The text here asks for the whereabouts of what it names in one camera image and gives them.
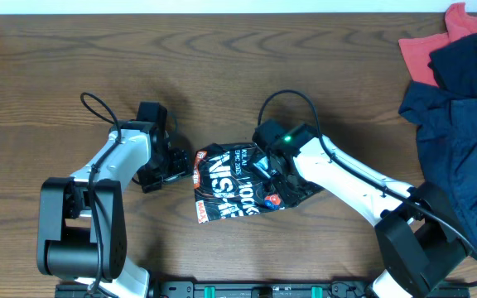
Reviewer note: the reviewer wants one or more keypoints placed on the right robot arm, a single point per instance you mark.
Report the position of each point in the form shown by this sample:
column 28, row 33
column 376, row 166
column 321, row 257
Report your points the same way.
column 419, row 236

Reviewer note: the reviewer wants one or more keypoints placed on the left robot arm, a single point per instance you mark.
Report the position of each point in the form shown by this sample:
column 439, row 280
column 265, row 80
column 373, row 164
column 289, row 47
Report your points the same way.
column 82, row 230

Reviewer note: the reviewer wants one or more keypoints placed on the navy blue garment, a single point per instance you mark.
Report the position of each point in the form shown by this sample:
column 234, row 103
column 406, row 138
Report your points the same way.
column 446, row 119

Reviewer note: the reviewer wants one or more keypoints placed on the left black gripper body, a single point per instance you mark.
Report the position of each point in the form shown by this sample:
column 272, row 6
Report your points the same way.
column 168, row 168

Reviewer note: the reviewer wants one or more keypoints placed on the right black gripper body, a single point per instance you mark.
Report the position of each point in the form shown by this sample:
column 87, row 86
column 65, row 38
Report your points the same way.
column 291, row 189

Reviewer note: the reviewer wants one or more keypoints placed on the black orange patterned jersey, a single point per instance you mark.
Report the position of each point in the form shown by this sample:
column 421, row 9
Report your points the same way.
column 234, row 180

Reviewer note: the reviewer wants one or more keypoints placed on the red garment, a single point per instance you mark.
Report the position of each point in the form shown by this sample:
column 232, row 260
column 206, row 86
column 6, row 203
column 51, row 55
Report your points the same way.
column 416, row 51

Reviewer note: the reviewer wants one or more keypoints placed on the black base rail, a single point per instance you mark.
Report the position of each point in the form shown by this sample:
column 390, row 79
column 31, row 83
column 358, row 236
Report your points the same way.
column 187, row 289

